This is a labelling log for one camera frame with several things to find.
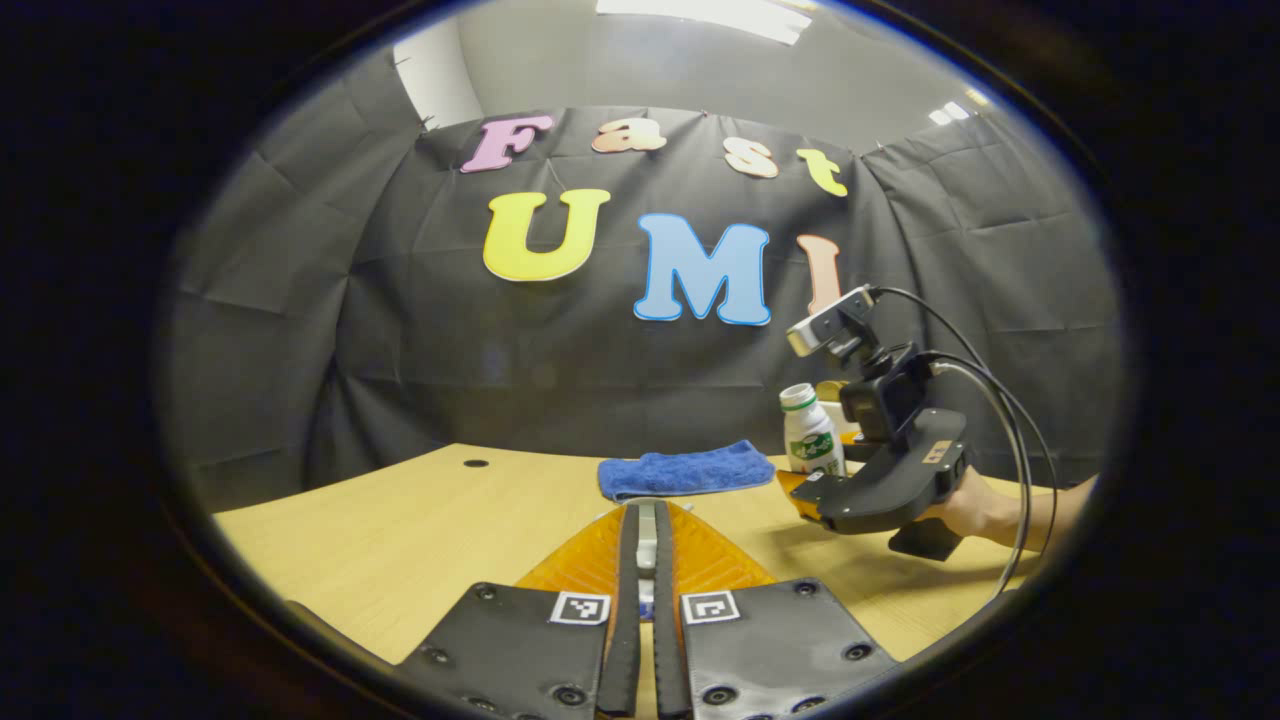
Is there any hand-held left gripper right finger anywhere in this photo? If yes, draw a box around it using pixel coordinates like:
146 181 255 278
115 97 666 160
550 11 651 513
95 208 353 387
653 500 901 720

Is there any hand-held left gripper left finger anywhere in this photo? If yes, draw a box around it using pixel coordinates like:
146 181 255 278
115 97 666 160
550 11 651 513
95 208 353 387
395 502 642 720

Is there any white water bottle green label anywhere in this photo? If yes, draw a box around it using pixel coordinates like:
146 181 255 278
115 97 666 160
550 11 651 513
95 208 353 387
780 383 846 476

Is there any blue towel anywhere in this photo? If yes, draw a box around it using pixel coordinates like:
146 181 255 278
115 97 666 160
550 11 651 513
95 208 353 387
598 440 777 503

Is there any black backdrop cloth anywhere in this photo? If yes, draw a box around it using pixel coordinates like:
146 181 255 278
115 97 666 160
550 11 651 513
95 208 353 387
165 105 1126 511

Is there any small ceiling light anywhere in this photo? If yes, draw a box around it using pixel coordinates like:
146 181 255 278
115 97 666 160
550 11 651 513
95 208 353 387
930 88 991 126

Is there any ceiling light panel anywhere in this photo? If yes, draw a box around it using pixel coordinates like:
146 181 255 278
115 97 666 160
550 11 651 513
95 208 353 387
595 0 813 46

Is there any black cable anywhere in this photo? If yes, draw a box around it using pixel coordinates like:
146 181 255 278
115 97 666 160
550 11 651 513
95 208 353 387
930 355 1033 598
868 286 1059 556

